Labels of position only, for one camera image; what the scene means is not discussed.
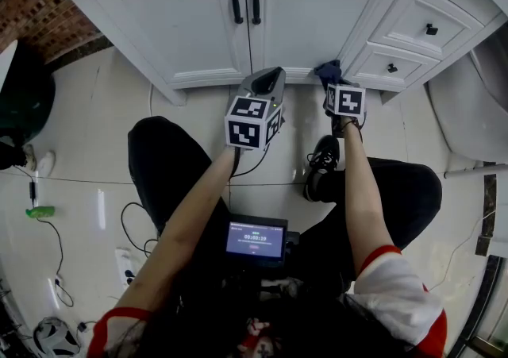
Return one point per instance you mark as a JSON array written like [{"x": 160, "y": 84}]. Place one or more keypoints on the white cabinet door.
[
  {"x": 170, "y": 23},
  {"x": 317, "y": 19}
]

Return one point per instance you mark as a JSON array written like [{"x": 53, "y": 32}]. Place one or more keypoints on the person's left forearm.
[{"x": 182, "y": 225}]

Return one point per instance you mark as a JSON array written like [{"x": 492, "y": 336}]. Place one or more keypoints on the person's right forearm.
[{"x": 365, "y": 197}]

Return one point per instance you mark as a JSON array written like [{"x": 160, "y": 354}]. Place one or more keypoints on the white power strip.
[{"x": 124, "y": 263}]

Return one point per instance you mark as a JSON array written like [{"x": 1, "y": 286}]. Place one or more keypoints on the white rod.
[{"x": 472, "y": 170}]

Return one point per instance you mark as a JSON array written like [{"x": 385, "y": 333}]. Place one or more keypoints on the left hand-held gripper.
[{"x": 242, "y": 132}]

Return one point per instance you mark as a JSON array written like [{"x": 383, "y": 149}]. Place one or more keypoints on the person's right leg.
[{"x": 405, "y": 197}]

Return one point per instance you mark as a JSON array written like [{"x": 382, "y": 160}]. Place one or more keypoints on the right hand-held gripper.
[{"x": 349, "y": 100}]

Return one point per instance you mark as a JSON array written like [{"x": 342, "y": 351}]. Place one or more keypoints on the person's leg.
[
  {"x": 166, "y": 166},
  {"x": 405, "y": 197}
]

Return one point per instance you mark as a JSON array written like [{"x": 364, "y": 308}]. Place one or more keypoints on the small black adapter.
[{"x": 82, "y": 326}]

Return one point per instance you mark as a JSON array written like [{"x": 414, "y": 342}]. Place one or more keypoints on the white drawer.
[
  {"x": 373, "y": 66},
  {"x": 409, "y": 19}
]

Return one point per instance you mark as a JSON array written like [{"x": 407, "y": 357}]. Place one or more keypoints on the person's white red-trimmed shirt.
[{"x": 397, "y": 293}]

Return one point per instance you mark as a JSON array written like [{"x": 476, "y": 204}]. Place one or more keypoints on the dark blue cloth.
[{"x": 328, "y": 70}]

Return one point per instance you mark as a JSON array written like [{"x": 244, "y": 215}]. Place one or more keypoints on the green plastic object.
[{"x": 39, "y": 212}]

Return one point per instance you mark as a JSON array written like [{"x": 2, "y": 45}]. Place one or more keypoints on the person's black sneaker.
[{"x": 321, "y": 170}]

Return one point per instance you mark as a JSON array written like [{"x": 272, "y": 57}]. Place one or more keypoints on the black drawer knob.
[
  {"x": 432, "y": 29},
  {"x": 392, "y": 68}
]

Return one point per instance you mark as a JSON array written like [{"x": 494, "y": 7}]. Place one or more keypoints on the small black monitor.
[{"x": 256, "y": 241}]

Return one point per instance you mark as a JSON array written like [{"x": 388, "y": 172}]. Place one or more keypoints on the white toilet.
[{"x": 464, "y": 110}]

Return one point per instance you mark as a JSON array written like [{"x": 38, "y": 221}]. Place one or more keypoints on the person's left leg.
[{"x": 166, "y": 166}]

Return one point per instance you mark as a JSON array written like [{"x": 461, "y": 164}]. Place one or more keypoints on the black power adapter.
[{"x": 32, "y": 189}]

